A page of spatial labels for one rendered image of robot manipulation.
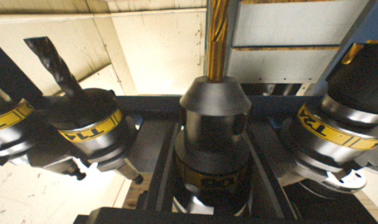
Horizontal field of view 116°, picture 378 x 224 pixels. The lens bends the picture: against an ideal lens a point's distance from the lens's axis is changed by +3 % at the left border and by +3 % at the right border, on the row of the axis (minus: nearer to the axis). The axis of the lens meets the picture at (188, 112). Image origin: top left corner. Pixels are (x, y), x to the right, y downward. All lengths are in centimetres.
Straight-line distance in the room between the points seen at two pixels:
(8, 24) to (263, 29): 91
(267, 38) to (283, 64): 16
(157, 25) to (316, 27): 88
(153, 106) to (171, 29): 91
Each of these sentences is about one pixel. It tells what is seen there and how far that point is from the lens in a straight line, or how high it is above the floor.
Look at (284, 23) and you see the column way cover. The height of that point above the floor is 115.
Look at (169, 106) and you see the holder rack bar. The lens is 16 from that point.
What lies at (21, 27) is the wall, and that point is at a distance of 76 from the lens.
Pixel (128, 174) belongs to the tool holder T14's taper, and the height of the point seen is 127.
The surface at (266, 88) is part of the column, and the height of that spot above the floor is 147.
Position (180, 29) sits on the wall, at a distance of 104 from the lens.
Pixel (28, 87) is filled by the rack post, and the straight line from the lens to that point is 30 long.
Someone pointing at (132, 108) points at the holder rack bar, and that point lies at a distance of 18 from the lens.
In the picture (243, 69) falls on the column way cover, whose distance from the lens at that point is 71.
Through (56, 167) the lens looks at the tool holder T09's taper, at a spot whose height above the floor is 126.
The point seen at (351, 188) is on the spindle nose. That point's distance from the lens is 55.
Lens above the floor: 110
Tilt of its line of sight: 40 degrees up
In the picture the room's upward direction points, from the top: 177 degrees clockwise
